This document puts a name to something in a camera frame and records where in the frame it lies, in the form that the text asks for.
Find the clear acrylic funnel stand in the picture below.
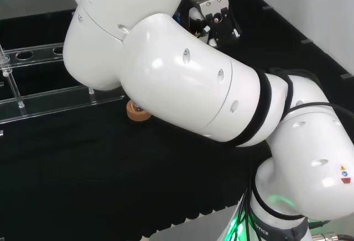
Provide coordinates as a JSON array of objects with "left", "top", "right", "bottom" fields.
[{"left": 0, "top": 41, "right": 126, "bottom": 123}]

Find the black bench cloth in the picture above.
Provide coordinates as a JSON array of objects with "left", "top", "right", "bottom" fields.
[{"left": 0, "top": 0, "right": 354, "bottom": 238}]

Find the cork ring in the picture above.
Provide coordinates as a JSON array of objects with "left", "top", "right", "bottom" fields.
[{"left": 126, "top": 99, "right": 153, "bottom": 122}]

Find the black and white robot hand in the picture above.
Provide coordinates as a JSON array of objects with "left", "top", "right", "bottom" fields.
[{"left": 189, "top": 0, "right": 243, "bottom": 49}]

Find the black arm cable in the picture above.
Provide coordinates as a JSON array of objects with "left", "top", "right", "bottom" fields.
[{"left": 287, "top": 101, "right": 354, "bottom": 131}]

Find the pale grey base board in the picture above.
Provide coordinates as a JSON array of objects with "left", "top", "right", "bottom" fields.
[{"left": 149, "top": 200, "right": 243, "bottom": 241}]

